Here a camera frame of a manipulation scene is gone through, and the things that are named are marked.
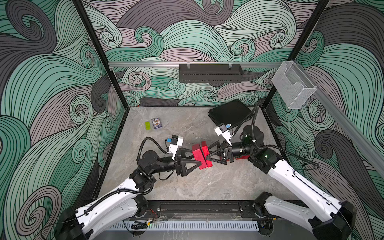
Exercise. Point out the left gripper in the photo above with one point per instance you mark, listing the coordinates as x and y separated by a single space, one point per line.
178 163

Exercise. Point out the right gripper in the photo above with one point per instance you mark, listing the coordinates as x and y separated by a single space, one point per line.
228 155

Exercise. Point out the red jewelry box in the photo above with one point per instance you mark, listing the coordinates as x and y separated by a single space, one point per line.
199 156
242 157

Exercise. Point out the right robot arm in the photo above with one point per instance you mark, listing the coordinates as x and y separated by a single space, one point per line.
326 217

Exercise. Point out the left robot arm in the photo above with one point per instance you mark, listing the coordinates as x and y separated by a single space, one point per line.
128 198

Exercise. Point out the black flat case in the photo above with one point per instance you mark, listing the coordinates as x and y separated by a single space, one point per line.
234 113

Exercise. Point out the small card pack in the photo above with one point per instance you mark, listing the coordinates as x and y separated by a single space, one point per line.
157 123

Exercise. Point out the green small block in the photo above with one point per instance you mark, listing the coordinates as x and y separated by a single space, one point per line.
147 125

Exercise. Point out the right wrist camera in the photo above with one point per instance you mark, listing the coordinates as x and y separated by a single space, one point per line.
224 131

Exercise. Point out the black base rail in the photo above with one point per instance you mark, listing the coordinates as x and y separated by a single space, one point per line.
210 207

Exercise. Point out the white slotted cable duct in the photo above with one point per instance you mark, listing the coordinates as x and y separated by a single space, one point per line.
206 225

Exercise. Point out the black wall tray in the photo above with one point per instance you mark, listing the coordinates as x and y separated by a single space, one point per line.
212 74

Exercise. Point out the clear acrylic wall holder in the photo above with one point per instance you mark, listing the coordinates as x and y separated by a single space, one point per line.
293 84

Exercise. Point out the aluminium wall rail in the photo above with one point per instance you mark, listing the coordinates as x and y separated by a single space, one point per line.
166 64

